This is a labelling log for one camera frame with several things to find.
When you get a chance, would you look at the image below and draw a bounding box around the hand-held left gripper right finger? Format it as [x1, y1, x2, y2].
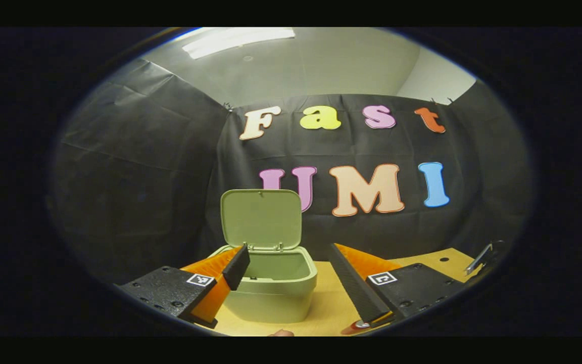
[327, 243, 467, 327]

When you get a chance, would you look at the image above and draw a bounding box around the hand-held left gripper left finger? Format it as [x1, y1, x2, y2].
[118, 244, 251, 330]

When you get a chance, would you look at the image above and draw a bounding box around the red pop can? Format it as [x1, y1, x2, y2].
[341, 318, 374, 336]

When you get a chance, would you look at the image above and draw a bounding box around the light green desktop garbage bin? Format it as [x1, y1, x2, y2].
[208, 189, 318, 324]

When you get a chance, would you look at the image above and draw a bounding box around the wooden desktop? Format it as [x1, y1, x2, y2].
[214, 248, 484, 337]

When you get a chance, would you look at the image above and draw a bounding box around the black backdrop cloth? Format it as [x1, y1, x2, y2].
[51, 58, 533, 285]

